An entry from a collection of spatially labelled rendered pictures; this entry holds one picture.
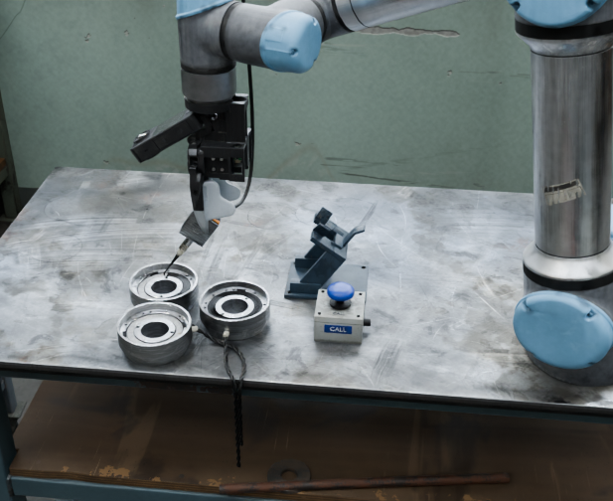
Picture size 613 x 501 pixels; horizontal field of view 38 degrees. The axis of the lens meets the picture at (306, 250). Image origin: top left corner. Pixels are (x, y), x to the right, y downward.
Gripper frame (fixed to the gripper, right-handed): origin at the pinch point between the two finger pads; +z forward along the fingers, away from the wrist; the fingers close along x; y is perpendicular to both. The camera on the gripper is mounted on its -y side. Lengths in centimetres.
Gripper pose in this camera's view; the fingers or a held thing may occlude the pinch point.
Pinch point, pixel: (203, 220)
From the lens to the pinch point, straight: 134.2
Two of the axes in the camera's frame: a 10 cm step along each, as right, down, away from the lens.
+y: 10.0, 0.6, -0.8
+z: -0.1, 8.5, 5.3
